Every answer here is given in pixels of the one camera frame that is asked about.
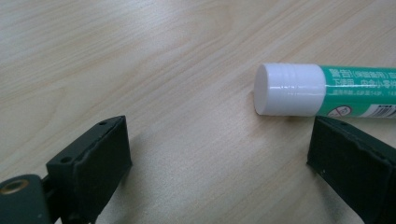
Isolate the green glue stick white cap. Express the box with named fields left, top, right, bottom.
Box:
left=253, top=63, right=396, bottom=119

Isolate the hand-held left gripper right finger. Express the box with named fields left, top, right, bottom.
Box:
left=306, top=115, right=396, bottom=224

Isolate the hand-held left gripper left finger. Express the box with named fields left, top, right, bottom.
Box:
left=45, top=115, right=133, bottom=224

